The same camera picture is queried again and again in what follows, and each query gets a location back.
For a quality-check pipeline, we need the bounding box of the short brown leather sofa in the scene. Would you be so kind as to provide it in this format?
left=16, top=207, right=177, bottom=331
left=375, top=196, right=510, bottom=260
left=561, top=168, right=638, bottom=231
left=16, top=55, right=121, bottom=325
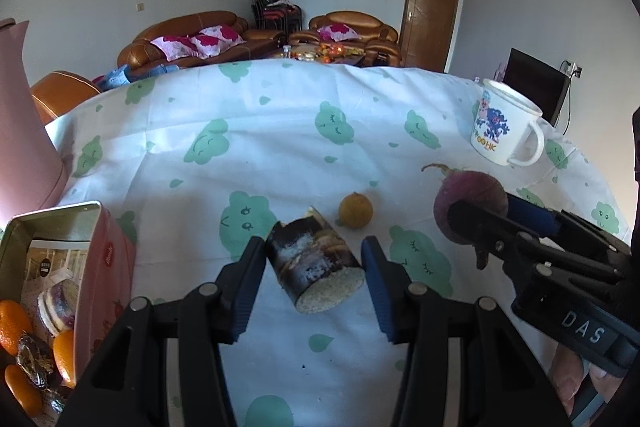
left=289, top=11, right=402, bottom=68

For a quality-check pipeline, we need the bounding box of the black television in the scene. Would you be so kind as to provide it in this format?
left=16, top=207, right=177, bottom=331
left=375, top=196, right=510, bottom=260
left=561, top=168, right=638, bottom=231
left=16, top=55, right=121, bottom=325
left=502, top=48, right=571, bottom=125

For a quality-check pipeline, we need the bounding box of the silver foil wrapped candy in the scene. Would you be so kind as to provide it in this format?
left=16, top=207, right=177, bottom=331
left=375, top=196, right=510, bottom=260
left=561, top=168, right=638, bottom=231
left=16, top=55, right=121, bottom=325
left=42, top=387, right=72, bottom=417

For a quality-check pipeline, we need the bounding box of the brown wooden door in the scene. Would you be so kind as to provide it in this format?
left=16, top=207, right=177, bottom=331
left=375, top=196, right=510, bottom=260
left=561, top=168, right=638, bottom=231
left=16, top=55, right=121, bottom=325
left=397, top=0, right=463, bottom=71

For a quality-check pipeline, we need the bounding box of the pink flowered pillow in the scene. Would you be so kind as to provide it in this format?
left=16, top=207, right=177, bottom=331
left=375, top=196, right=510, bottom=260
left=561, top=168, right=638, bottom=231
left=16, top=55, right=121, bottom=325
left=192, top=26, right=247, bottom=58
left=318, top=23, right=362, bottom=43
left=150, top=34, right=199, bottom=61

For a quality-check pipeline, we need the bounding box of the pink metal tin box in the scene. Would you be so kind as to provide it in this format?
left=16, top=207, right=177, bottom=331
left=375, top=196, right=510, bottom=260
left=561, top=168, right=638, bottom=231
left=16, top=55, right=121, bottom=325
left=0, top=201, right=137, bottom=427

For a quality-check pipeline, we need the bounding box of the black power cable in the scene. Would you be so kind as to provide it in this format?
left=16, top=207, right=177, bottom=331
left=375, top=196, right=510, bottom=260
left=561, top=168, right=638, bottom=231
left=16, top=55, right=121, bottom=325
left=559, top=61, right=584, bottom=128

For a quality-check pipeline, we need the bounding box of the small yellow longan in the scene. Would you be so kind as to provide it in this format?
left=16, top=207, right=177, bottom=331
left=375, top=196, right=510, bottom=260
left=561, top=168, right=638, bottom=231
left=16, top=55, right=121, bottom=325
left=339, top=192, right=374, bottom=228

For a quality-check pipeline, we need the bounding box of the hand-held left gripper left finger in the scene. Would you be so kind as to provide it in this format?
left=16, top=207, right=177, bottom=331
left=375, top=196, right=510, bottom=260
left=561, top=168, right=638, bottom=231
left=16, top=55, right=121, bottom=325
left=60, top=237, right=266, bottom=427

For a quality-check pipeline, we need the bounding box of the white cartoon print mug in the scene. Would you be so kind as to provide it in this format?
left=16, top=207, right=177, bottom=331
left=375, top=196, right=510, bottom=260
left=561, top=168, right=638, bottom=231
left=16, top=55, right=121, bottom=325
left=470, top=78, right=546, bottom=166

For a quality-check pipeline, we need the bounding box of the dark foil wrapped candy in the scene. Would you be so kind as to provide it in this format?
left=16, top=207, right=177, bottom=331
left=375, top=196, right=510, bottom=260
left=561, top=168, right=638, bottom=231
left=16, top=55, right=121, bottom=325
left=15, top=332, right=54, bottom=389

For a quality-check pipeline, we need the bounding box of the brown leather chair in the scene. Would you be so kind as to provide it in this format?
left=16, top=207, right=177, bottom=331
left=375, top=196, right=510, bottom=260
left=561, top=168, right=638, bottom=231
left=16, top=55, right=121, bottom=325
left=30, top=71, right=103, bottom=126

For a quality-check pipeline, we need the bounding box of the person's right hand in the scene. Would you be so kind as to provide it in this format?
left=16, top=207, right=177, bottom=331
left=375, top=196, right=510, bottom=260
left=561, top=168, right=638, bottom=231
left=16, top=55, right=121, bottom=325
left=551, top=341, right=610, bottom=414

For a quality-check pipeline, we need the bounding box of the dark sugarcane piece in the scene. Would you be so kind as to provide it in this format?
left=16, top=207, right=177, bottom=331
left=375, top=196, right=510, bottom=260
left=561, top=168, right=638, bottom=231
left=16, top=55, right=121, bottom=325
left=265, top=205, right=366, bottom=314

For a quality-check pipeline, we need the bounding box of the printed paper leaflet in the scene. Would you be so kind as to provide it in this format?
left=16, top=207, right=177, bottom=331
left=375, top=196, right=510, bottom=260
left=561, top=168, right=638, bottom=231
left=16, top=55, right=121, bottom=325
left=20, top=237, right=92, bottom=308

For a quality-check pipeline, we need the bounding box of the pink electric kettle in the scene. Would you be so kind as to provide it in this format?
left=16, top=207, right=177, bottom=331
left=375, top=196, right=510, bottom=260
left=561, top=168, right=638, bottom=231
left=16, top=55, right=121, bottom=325
left=0, top=19, right=69, bottom=228

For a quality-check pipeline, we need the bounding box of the dark metal rack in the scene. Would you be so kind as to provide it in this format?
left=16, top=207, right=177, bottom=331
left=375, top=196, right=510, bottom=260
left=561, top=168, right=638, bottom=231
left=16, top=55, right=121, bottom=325
left=251, top=0, right=302, bottom=32

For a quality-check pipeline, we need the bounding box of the long brown leather sofa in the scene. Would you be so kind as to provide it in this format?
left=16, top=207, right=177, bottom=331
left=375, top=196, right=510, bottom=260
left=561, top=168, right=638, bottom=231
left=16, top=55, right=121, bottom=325
left=117, top=11, right=289, bottom=71

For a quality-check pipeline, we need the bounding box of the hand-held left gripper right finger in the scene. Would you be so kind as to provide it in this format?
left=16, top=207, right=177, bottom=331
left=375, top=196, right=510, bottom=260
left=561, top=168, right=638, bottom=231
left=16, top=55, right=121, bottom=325
left=361, top=235, right=573, bottom=427

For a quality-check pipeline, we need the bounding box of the cluttered coffee table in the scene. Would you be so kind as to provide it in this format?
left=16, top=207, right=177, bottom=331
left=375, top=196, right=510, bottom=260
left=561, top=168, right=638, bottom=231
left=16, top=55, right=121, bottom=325
left=280, top=44, right=367, bottom=64

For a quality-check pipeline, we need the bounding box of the blue cloth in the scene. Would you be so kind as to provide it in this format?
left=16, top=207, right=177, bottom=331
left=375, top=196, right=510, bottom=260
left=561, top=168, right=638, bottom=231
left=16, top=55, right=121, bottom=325
left=97, top=66, right=179, bottom=91

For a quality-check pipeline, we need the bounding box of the purple radish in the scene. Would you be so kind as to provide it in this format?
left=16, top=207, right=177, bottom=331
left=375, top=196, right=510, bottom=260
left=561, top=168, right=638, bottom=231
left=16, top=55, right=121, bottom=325
left=422, top=163, right=510, bottom=270

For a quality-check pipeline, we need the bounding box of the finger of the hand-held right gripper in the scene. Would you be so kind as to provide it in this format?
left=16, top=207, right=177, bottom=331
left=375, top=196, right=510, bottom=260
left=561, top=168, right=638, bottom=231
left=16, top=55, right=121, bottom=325
left=507, top=193, right=631, bottom=268
left=447, top=200, right=626, bottom=288

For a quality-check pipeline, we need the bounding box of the orange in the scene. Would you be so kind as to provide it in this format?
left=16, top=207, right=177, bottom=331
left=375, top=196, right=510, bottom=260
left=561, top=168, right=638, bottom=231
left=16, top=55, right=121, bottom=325
left=5, top=364, right=43, bottom=418
left=0, top=300, right=32, bottom=356
left=52, top=329, right=77, bottom=384

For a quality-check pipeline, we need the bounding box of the white cloud print tablecloth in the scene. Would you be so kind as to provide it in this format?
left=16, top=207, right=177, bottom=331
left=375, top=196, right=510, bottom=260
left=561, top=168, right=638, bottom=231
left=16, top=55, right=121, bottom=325
left=0, top=59, right=633, bottom=427

